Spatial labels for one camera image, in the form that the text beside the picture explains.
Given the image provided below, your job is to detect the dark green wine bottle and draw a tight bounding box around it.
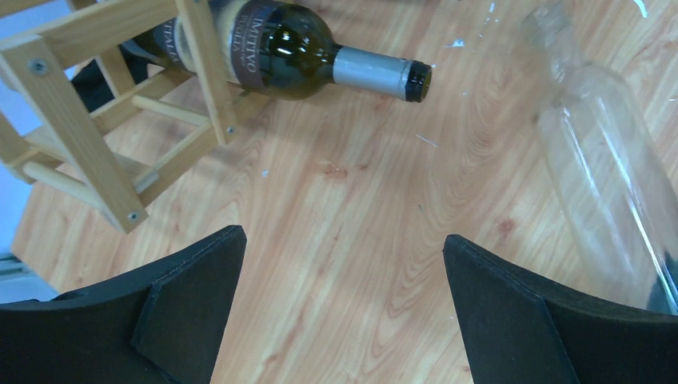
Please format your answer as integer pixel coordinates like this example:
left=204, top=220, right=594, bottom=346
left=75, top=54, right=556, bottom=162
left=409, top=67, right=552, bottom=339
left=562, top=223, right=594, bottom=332
left=120, top=0, right=433, bottom=104

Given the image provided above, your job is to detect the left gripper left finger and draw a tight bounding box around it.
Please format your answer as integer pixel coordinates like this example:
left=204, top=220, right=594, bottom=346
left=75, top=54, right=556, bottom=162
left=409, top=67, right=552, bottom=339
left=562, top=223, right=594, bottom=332
left=1, top=226, right=247, bottom=383

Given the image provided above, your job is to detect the wooden wine rack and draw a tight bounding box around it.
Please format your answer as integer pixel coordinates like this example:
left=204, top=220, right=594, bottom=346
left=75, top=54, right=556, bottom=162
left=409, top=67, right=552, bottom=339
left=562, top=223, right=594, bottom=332
left=1, top=1, right=268, bottom=233

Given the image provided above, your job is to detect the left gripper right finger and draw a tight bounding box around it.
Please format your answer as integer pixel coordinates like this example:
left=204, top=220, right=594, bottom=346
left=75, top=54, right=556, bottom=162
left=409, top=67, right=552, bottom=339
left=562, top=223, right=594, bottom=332
left=443, top=234, right=677, bottom=383

